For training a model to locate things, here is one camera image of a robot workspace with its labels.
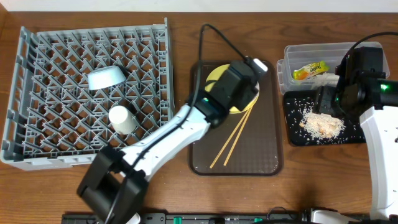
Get yellow plate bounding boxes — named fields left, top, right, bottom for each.
left=205, top=64, right=259, bottom=114

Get rice and food scraps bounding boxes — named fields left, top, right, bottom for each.
left=284, top=97, right=345, bottom=146

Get green snack wrapper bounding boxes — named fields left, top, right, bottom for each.
left=293, top=60, right=330, bottom=80

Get white cup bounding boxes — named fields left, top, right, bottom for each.
left=108, top=105, right=136, bottom=135

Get light blue bowl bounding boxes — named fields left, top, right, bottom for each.
left=88, top=65, right=126, bottom=90

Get pink bowl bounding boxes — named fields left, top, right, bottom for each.
left=253, top=82, right=260, bottom=101

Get clear plastic wrapper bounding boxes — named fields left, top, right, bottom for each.
left=311, top=73, right=339, bottom=90

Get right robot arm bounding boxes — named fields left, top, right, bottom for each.
left=313, top=47, right=397, bottom=223

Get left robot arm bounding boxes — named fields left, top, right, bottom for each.
left=77, top=58, right=268, bottom=223

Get grey dishwasher rack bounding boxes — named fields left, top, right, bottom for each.
left=1, top=22, right=174, bottom=170

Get black tray bin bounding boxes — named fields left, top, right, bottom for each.
left=283, top=90, right=366, bottom=146

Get clear plastic bin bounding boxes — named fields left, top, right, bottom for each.
left=276, top=41, right=391, bottom=95

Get wooden chopstick left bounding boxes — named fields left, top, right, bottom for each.
left=209, top=109, right=252, bottom=169

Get wooden chopstick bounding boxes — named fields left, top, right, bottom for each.
left=223, top=108, right=252, bottom=166
left=209, top=109, right=252, bottom=169

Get wooden chopstick right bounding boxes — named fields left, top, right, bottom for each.
left=223, top=108, right=252, bottom=166

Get brown serving tray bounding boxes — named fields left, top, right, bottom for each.
left=189, top=60, right=283, bottom=176

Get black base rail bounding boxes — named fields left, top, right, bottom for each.
left=61, top=212, right=371, bottom=224

